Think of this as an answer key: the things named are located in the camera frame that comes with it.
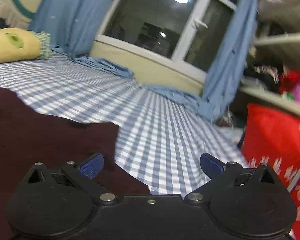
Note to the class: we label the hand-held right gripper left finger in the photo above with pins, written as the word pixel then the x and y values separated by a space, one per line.
pixel 92 166

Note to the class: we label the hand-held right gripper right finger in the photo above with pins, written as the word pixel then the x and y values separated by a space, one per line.
pixel 211 166

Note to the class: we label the maroon printed sweatshirt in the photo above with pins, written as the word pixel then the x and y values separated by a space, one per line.
pixel 52 135

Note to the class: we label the pile of dark folded clothes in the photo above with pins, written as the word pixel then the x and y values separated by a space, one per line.
pixel 261 76

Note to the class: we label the red fabric bag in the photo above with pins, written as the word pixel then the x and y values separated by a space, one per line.
pixel 270 135

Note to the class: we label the bed with blue checked sheet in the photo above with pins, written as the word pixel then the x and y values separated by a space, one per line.
pixel 152 120

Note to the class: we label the blue star curtain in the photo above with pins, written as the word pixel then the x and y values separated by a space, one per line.
pixel 230 67
pixel 72 17

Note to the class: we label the red cloth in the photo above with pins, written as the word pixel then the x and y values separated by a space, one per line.
pixel 291 80

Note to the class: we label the white shelf unit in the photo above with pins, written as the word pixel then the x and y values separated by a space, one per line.
pixel 280 40

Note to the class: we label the yellow avocado pillows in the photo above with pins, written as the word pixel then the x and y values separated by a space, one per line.
pixel 5 47

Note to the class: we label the white framed window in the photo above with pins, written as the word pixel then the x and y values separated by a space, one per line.
pixel 150 20

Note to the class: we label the chrome tube frame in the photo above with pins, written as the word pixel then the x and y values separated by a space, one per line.
pixel 298 177

